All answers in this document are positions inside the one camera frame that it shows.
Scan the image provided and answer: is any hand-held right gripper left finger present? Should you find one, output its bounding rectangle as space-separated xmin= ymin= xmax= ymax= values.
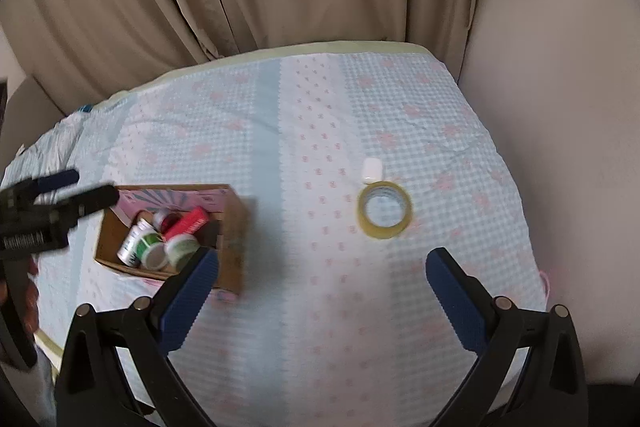
xmin=54 ymin=246 xmax=220 ymax=427

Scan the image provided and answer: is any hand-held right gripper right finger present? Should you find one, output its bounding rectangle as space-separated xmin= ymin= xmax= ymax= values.
xmin=425 ymin=248 xmax=589 ymax=427

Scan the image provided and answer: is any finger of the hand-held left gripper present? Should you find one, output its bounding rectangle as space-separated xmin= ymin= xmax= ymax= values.
xmin=60 ymin=185 xmax=120 ymax=222
xmin=31 ymin=169 xmax=80 ymax=194

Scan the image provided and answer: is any round white jar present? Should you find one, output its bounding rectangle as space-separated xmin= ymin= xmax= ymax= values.
xmin=165 ymin=234 xmax=201 ymax=271

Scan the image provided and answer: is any white plastic bottle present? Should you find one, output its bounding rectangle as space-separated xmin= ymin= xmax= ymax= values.
xmin=116 ymin=214 xmax=151 ymax=267

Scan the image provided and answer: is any white jar with green label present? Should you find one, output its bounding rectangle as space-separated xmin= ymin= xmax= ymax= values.
xmin=137 ymin=231 xmax=169 ymax=271

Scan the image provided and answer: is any red and silver jar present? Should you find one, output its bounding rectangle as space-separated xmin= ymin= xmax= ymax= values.
xmin=152 ymin=209 xmax=181 ymax=232

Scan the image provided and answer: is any small red box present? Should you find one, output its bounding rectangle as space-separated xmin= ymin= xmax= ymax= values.
xmin=164 ymin=207 xmax=210 ymax=242

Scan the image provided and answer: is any cardboard box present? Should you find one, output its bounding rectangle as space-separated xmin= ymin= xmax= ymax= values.
xmin=94 ymin=183 xmax=256 ymax=297

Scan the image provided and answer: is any clear tape roll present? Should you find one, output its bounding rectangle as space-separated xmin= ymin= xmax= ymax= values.
xmin=356 ymin=180 xmax=414 ymax=240

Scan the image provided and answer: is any person's left hand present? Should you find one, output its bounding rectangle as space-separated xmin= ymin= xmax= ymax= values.
xmin=22 ymin=256 xmax=43 ymax=334

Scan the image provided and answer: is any crumpled light blue blanket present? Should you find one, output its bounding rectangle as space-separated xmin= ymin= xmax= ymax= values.
xmin=0 ymin=111 xmax=128 ymax=190

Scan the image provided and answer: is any grey headboard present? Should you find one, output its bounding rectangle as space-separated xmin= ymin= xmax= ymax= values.
xmin=0 ymin=76 xmax=67 ymax=170

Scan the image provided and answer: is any checkered floral bed sheet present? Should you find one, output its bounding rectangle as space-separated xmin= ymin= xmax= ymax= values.
xmin=0 ymin=52 xmax=552 ymax=427

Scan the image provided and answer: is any light green mattress cover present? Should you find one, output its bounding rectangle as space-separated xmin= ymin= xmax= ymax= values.
xmin=94 ymin=39 xmax=432 ymax=114

